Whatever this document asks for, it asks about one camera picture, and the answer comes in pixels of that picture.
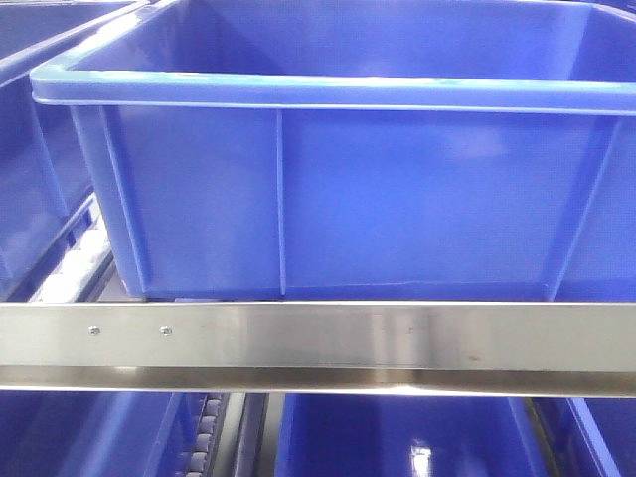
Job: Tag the large blue plastic box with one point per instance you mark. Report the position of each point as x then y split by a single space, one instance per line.
361 150

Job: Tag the lower roller rail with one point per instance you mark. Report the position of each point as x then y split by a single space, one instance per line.
217 437

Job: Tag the blue bin below rack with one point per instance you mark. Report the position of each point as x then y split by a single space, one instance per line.
375 435
46 433
590 436

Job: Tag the steel rack cross bar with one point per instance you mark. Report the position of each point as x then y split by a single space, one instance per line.
433 348

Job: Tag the white roller rail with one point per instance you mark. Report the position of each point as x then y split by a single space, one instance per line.
81 267

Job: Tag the blue box at left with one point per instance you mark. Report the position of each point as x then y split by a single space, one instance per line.
44 180

